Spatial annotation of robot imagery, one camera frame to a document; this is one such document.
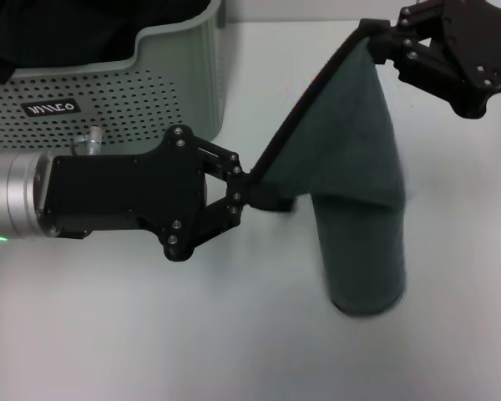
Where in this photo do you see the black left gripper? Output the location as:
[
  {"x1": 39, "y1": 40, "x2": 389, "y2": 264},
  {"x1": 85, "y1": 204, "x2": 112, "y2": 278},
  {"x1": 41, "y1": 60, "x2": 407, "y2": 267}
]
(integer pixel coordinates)
[{"x1": 44, "y1": 124, "x2": 258, "y2": 263}]

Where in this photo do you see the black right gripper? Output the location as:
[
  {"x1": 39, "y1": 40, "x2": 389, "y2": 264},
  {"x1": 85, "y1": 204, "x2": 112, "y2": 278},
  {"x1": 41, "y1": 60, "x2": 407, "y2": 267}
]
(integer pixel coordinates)
[{"x1": 358, "y1": 0, "x2": 501, "y2": 119}]

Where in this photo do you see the dark green black-edged towel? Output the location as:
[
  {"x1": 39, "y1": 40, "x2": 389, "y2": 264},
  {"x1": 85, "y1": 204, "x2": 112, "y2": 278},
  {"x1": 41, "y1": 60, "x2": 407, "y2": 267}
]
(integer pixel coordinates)
[{"x1": 248, "y1": 31, "x2": 410, "y2": 318}]

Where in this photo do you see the grey-green perforated storage box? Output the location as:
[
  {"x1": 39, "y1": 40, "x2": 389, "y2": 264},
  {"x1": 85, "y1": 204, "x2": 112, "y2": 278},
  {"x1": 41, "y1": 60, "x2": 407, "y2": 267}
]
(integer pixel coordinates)
[{"x1": 0, "y1": 0, "x2": 229, "y2": 151}]

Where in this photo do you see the black cloth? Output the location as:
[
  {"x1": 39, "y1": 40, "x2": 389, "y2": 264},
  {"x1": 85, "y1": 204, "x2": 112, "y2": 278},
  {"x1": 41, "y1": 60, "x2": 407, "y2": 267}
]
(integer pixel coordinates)
[{"x1": 0, "y1": 0, "x2": 218, "y2": 84}]

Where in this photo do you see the silver metal cable connector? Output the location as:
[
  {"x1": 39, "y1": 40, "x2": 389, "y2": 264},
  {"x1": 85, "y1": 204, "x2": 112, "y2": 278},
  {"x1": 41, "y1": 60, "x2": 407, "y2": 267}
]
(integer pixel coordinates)
[{"x1": 71, "y1": 126, "x2": 106, "y2": 156}]

